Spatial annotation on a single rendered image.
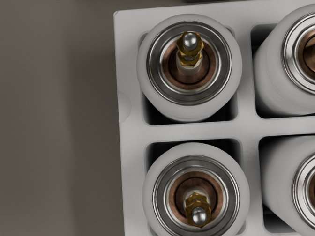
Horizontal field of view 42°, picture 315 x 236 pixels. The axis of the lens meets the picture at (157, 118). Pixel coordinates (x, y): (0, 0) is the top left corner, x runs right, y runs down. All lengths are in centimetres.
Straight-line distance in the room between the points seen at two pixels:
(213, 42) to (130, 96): 12
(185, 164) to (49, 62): 36
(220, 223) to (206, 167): 5
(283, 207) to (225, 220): 5
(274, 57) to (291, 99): 4
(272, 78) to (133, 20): 16
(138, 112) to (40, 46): 27
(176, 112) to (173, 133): 7
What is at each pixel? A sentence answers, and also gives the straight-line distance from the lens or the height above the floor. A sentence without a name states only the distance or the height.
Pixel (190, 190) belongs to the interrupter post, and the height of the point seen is 28.
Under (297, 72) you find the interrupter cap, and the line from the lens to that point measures 38.
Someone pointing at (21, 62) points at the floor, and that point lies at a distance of 67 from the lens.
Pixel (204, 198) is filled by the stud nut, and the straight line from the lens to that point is 33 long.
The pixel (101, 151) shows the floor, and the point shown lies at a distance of 63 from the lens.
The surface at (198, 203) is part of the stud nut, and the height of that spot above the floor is 33.
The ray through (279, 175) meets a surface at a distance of 38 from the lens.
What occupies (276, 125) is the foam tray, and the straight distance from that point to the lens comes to 44.
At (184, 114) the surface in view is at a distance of 37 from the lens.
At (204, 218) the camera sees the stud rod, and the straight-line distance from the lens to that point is 28.
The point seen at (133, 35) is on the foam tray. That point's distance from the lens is 45.
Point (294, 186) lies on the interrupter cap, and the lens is 37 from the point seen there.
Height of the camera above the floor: 61
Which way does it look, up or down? 85 degrees down
